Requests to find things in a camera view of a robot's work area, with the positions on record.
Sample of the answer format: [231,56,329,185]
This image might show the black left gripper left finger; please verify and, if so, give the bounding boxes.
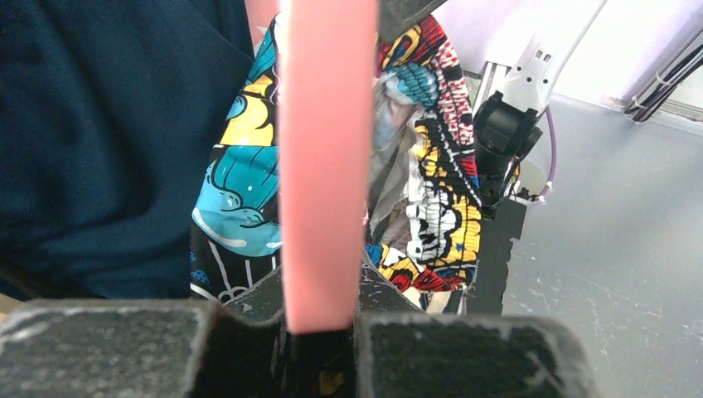
[1,271,285,397]

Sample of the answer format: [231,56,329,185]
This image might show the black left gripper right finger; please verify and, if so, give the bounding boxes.
[354,254,599,397]

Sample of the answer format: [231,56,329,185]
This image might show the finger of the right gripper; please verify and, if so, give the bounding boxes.
[378,0,447,42]

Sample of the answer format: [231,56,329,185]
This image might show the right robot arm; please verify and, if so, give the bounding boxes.
[355,1,599,397]

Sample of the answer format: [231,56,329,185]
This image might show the navy blue shorts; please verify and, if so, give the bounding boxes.
[1,1,253,300]

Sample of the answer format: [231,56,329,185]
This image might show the comic print shorts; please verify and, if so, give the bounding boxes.
[190,16,481,303]

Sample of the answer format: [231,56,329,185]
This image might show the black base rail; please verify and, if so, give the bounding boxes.
[464,201,527,315]

